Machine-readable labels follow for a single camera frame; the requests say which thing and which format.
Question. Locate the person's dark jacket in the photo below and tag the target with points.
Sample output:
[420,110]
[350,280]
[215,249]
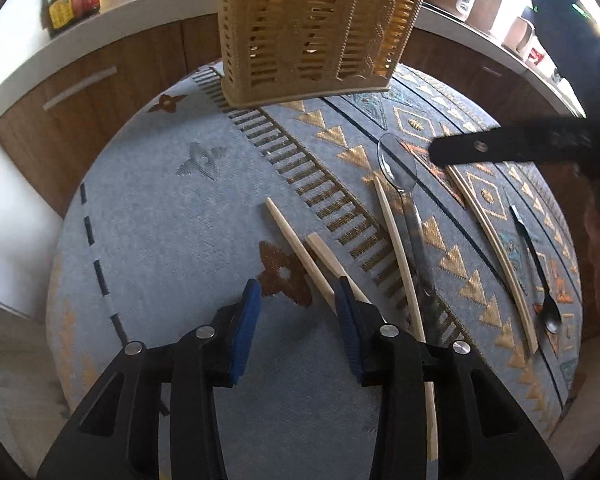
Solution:
[570,40]

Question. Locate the pale cup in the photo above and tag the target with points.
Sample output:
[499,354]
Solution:
[519,35]

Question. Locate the wooden chopstick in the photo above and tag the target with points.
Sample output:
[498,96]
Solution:
[292,242]
[330,260]
[500,255]
[397,245]

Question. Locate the tan plastic utensil basket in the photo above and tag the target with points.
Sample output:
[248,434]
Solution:
[310,30]

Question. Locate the wooden kitchen cabinet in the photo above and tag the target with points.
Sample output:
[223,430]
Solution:
[105,125]

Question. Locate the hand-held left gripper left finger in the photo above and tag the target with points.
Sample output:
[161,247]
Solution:
[245,330]

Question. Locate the black spoon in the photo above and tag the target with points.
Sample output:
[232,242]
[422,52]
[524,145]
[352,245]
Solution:
[550,315]

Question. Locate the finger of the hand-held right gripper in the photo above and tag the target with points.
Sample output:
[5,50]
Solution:
[510,145]

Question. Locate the patterned blue tablecloth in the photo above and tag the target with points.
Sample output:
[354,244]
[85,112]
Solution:
[180,240]

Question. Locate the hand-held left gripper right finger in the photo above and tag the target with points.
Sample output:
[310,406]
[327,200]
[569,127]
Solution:
[351,330]

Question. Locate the white countertop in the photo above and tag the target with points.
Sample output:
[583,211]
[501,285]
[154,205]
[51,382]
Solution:
[25,60]

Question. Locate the clear plastic spoon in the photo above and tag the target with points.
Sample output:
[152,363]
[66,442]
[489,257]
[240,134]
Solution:
[397,160]

